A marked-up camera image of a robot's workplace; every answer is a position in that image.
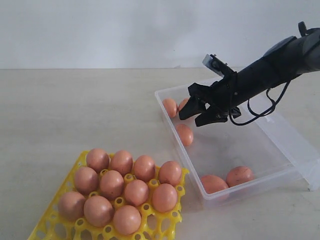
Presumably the yellow plastic egg tray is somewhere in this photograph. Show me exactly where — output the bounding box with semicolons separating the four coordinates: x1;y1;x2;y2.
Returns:
28;150;182;240

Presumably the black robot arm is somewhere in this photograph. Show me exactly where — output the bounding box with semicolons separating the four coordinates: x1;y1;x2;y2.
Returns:
179;31;320;127

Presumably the brown egg front corner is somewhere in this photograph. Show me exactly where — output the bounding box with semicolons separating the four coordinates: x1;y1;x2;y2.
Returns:
200;174;229;194

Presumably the brown egg tray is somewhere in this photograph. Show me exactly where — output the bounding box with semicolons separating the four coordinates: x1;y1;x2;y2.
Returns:
86;148;110;174
110;150;133;177
158;160;182;186
133;155;156;183

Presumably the brown egg cluster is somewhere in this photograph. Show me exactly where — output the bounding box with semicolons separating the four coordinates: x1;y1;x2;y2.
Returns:
99;170;125;201
175;124;194;147
124;179;149;207

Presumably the black cable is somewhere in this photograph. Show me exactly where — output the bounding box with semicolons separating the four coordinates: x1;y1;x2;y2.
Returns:
228;21;311;126

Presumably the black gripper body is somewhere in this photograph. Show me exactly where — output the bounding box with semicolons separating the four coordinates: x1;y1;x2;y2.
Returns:
188;72;242;118

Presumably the clear plastic container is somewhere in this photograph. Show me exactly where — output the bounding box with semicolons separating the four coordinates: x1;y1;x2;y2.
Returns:
154;76;320;206

